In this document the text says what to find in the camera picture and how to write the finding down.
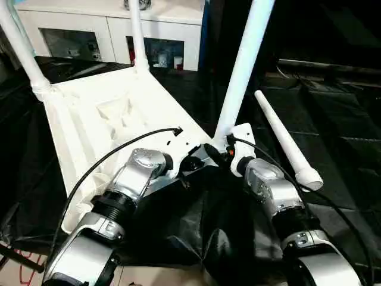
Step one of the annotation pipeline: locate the white plastic table leg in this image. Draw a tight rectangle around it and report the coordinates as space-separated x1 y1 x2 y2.
213 0 276 153
0 0 50 102
254 91 324 191
128 0 149 76

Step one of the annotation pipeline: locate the white display cabinet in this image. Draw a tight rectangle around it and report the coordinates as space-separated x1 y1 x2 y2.
14 0 206 72

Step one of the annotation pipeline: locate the red white box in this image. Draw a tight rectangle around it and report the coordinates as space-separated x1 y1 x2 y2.
126 36 134 65

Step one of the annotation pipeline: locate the black silver ornament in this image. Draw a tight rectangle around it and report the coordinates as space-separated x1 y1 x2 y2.
123 0 154 10

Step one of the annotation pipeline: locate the black metal table frame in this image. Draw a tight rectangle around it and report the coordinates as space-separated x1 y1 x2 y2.
0 235 45 275

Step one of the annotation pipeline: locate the black left wrist camera cable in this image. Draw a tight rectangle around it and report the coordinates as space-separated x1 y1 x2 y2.
49 126 184 269

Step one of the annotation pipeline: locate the thin red wire loop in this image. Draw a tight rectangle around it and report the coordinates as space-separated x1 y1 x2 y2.
16 248 42 285

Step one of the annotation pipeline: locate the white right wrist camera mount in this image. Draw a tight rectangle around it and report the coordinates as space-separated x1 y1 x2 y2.
227 122 257 178

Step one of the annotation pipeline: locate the black shiny mat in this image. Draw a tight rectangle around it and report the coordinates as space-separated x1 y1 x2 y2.
0 55 381 286

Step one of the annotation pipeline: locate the long black bar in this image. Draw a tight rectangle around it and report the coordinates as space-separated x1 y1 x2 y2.
278 58 381 75

